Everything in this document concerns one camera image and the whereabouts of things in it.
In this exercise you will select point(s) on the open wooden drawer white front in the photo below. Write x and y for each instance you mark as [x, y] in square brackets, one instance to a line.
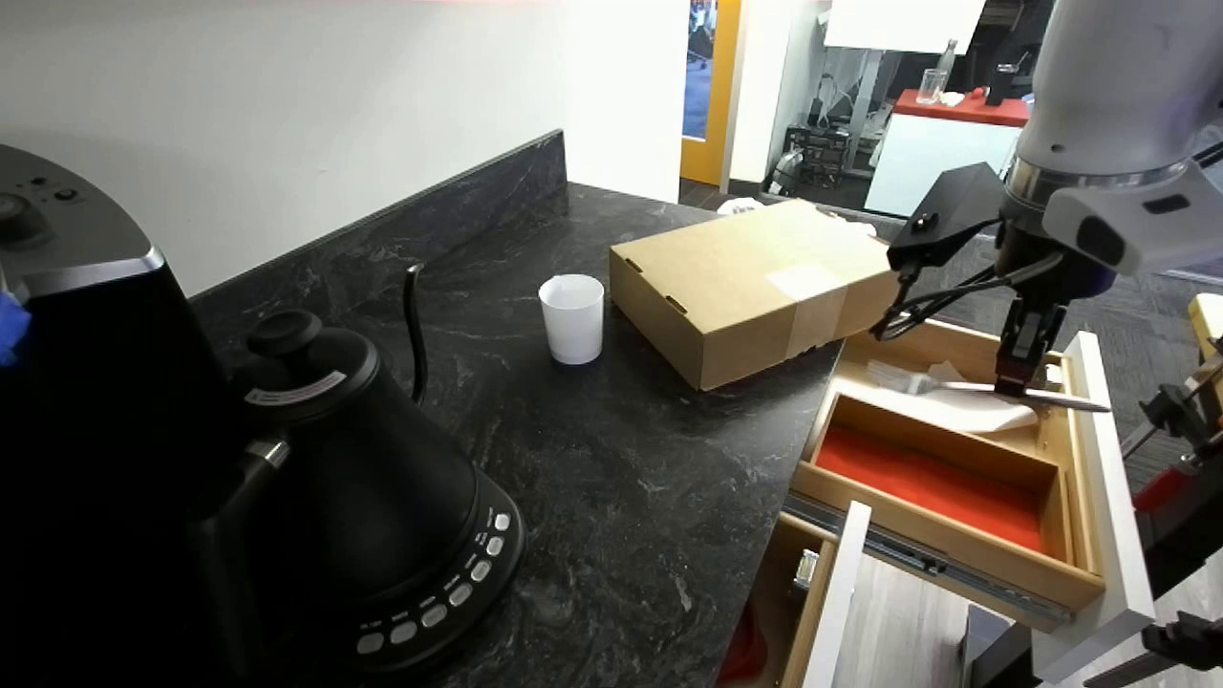
[1109, 499]

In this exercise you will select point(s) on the partly open wooden drawer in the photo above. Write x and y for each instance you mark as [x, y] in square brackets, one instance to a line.
[836, 614]

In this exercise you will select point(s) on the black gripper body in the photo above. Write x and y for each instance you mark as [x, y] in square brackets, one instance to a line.
[1053, 261]

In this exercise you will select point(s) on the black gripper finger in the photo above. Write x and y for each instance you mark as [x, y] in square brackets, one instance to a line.
[1009, 350]
[1048, 335]

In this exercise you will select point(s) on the yellow door frame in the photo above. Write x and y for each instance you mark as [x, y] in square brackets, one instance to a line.
[723, 99]

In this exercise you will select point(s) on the light wooden board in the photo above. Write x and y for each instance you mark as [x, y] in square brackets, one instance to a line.
[1208, 330]

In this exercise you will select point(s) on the small white cup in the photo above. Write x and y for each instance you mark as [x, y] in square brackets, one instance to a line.
[570, 327]

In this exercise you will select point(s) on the white cabinet with red top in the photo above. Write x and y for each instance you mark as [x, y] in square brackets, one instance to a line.
[930, 148]

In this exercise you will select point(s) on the black and red stand clamp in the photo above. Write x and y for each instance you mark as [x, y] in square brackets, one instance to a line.
[1186, 511]

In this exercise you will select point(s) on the blue object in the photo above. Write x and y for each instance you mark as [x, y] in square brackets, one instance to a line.
[9, 330]

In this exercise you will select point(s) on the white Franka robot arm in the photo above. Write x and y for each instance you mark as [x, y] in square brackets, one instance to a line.
[1121, 99]

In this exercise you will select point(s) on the white paper towel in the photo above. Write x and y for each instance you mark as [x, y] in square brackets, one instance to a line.
[970, 409]

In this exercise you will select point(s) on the black coffee maker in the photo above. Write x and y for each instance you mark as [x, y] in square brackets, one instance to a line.
[100, 446]

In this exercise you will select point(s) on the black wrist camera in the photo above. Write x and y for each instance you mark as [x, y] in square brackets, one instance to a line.
[952, 215]

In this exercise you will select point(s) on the red drawer liner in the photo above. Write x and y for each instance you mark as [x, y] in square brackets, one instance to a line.
[938, 483]

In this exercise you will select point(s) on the brown cardboard box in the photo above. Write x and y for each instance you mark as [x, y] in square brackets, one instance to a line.
[751, 308]

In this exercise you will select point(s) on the black gooseneck kettle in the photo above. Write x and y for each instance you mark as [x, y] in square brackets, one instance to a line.
[370, 483]

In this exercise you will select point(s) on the white board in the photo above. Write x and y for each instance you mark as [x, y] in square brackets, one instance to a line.
[900, 24]

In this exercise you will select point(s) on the black kettle base with buttons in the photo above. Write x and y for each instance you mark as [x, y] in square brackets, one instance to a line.
[479, 576]

